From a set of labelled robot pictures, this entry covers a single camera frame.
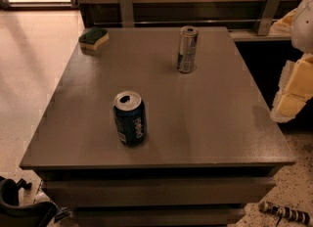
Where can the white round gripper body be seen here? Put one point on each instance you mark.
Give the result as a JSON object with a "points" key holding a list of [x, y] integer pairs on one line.
{"points": [[303, 25]]}

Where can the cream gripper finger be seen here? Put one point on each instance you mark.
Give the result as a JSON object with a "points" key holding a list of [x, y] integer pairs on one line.
{"points": [[283, 25], [295, 89]]}

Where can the blue pepsi can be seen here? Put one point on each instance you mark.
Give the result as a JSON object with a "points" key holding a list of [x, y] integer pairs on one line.
{"points": [[130, 118]]}

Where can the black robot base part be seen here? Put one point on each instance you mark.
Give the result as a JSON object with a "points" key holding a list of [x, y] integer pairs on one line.
{"points": [[12, 214]]}

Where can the silver energy drink can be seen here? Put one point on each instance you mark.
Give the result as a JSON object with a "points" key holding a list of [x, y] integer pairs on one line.
{"points": [[188, 39]]}

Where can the green yellow sponge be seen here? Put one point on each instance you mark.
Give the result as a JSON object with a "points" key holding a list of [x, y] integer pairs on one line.
{"points": [[92, 39]]}

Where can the grey drawer cabinet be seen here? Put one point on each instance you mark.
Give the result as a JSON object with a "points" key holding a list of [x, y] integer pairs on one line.
{"points": [[211, 146]]}

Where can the right metal bracket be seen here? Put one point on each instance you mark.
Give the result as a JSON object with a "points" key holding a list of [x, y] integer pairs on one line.
{"points": [[263, 24]]}

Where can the metal bracket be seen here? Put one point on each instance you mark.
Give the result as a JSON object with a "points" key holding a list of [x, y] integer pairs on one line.
{"points": [[126, 12], [263, 24]]}

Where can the striped black white handle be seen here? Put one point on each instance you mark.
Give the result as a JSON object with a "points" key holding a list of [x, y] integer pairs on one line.
{"points": [[292, 215]]}

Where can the left metal bracket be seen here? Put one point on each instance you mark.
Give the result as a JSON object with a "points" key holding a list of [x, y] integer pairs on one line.
{"points": [[126, 12]]}

